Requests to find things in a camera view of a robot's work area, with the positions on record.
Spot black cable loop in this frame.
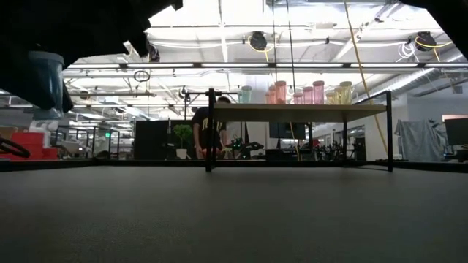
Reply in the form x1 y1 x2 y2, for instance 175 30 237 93
132 69 151 83

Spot red box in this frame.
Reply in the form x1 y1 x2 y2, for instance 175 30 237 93
0 131 60 161

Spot black table mat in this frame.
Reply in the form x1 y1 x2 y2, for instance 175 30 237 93
0 166 468 263

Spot small black robot device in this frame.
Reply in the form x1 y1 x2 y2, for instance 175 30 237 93
226 137 265 160

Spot grey cloth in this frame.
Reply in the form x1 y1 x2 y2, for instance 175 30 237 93
393 118 448 163

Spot dark computer monitor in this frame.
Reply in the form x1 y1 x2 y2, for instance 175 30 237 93
269 122 307 140
444 117 468 146

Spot white ceiling cable coil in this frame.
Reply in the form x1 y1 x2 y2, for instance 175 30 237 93
396 42 418 63

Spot person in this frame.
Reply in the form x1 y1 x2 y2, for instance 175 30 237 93
190 96 232 161

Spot white ball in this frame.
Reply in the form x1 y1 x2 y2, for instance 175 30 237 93
274 80 287 104

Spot black hanging cable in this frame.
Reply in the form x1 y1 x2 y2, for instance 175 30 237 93
285 0 297 94
271 0 279 87

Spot green potted plant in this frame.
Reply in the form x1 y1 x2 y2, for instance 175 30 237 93
172 123 194 160

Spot black aluminium table frame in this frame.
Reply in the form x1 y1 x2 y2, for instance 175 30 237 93
0 159 468 172

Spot black cabinet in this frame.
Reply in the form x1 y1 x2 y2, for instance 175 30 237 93
133 119 193 161

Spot grey ceiling pipe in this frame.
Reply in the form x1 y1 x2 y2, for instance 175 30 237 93
67 91 158 98

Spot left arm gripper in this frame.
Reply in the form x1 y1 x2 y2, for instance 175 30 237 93
0 0 183 113

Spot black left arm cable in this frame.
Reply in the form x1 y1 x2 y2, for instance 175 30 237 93
0 137 32 159

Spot wooden shelf black legs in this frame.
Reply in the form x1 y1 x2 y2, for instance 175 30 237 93
205 88 394 173

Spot yellow hanging cable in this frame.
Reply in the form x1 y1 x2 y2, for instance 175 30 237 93
343 0 389 154

